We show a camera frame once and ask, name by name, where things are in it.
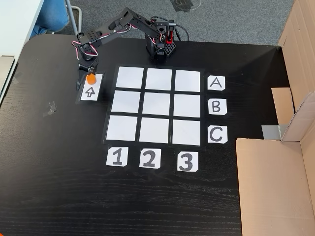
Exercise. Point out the red and black clamp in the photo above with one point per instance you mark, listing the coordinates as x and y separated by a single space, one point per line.
170 37

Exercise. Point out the white arrow paper sheet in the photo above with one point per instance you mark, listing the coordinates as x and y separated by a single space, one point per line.
89 92

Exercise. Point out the paper sheet letter B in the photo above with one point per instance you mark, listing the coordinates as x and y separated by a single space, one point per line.
217 106

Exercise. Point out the white desk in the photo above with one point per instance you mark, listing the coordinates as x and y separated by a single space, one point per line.
14 29

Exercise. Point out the clear tape scrap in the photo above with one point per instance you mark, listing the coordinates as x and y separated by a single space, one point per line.
50 109

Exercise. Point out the paper sheet number 3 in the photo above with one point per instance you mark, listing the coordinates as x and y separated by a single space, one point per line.
187 161

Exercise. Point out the paper sheet number 2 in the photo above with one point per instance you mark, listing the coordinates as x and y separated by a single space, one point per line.
150 158

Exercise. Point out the round orange token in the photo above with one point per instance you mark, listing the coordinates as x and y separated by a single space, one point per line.
91 79

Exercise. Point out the paper sheet letter A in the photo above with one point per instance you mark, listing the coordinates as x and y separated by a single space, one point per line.
216 83

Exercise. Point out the black floor tape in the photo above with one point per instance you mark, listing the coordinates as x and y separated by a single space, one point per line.
182 5

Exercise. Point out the grey tape strip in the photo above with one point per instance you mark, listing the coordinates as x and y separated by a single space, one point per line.
272 131

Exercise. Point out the white nine-square grid sheet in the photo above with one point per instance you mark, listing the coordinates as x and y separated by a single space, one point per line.
155 105

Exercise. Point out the paper sheet letter C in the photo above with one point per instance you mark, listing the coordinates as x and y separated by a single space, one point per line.
217 134

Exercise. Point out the person's leg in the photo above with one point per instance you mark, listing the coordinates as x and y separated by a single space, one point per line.
50 17

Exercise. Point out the paper sheet number 1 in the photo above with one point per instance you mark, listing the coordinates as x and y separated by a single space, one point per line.
116 156

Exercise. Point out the grey metal chair frame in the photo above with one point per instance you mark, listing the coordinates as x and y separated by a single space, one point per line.
75 17

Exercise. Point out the brown cardboard box wall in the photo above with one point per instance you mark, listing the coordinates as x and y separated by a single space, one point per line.
270 184

